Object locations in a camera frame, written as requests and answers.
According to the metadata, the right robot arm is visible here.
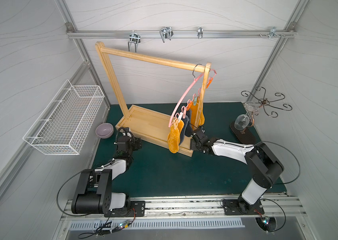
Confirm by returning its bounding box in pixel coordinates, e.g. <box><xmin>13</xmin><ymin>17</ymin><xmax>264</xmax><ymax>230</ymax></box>
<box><xmin>190</xmin><ymin>127</ymin><xmax>284</xmax><ymax>215</ymax></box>

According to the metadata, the metal glass holder stand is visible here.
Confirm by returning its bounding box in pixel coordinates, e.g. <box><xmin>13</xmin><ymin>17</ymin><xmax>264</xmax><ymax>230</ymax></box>
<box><xmin>229</xmin><ymin>86</ymin><xmax>293</xmax><ymax>145</ymax></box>

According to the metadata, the wooden clothes rack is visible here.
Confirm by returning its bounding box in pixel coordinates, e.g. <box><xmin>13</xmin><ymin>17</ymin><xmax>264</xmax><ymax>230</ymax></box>
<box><xmin>95</xmin><ymin>42</ymin><xmax>212</xmax><ymax>149</ymax></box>

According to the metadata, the wine glass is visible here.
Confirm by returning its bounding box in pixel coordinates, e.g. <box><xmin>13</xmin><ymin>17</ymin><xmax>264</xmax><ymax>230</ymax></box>
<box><xmin>234</xmin><ymin>102</ymin><xmax>259</xmax><ymax>131</ymax></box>

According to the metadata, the purple bowl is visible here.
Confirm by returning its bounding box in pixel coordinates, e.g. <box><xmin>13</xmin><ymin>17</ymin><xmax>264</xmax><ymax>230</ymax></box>
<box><xmin>95</xmin><ymin>123</ymin><xmax>114</xmax><ymax>139</ymax></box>

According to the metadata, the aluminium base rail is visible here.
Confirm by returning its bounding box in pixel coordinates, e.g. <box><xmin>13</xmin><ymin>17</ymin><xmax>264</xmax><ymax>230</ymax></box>
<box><xmin>60</xmin><ymin>193</ymin><xmax>307</xmax><ymax>221</ymax></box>

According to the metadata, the metal hook clip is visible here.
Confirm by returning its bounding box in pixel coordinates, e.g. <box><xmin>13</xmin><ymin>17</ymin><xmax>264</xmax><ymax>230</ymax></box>
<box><xmin>197</xmin><ymin>27</ymin><xmax>203</xmax><ymax>39</ymax></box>
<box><xmin>128</xmin><ymin>33</ymin><xmax>141</xmax><ymax>53</ymax></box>
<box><xmin>159</xmin><ymin>27</ymin><xmax>173</xmax><ymax>43</ymax></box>
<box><xmin>259</xmin><ymin>27</ymin><xmax>286</xmax><ymax>39</ymax></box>

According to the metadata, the pink plastic hanger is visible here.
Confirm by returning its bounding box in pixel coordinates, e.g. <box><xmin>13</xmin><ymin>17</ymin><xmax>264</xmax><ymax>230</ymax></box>
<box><xmin>169</xmin><ymin>69</ymin><xmax>217</xmax><ymax>128</ymax></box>

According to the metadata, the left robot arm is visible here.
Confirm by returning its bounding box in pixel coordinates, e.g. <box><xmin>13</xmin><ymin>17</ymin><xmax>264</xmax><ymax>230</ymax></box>
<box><xmin>71</xmin><ymin>127</ymin><xmax>142</xmax><ymax>216</ymax></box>

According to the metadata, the white wire basket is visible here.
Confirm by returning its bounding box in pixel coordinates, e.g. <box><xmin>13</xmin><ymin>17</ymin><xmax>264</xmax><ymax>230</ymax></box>
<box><xmin>23</xmin><ymin>80</ymin><xmax>105</xmax><ymax>156</ymax></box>

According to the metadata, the dark grey insole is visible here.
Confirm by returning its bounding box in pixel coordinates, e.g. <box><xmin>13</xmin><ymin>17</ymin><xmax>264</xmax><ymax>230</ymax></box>
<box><xmin>179</xmin><ymin>115</ymin><xmax>189</xmax><ymax>145</ymax></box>

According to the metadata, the yellow insole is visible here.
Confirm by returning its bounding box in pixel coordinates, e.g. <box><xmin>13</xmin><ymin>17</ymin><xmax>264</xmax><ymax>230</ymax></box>
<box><xmin>190</xmin><ymin>101</ymin><xmax>205</xmax><ymax>126</ymax></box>
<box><xmin>168</xmin><ymin>120</ymin><xmax>184</xmax><ymax>154</ymax></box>

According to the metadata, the aluminium top rail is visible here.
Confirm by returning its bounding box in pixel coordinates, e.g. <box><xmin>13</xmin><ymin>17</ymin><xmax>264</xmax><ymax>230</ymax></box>
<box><xmin>67</xmin><ymin>23</ymin><xmax>297</xmax><ymax>40</ymax></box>

